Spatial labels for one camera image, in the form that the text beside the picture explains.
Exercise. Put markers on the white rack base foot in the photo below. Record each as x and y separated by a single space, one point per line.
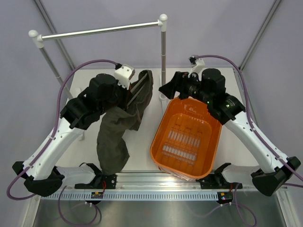
162 98

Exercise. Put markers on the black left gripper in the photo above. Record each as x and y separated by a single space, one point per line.
125 92

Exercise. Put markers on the orange plastic tub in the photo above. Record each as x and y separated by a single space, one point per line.
186 140

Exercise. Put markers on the aluminium mounting rail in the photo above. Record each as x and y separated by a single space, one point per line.
154 180

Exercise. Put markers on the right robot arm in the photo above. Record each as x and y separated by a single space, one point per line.
274 167

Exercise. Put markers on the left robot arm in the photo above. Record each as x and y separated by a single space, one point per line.
40 171

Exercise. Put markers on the dark green shorts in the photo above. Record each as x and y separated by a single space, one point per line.
111 148

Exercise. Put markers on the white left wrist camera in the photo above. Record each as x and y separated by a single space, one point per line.
123 73

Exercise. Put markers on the white slotted cable duct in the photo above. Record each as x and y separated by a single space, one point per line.
112 195

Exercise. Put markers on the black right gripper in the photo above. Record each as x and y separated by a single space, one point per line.
179 83

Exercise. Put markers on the silver clothes rack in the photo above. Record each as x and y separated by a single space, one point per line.
39 40

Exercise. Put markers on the beige wire hanger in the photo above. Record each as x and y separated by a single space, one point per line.
137 86

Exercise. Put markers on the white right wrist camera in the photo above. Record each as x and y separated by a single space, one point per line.
197 64

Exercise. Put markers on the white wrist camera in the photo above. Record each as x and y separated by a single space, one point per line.
197 64
123 73

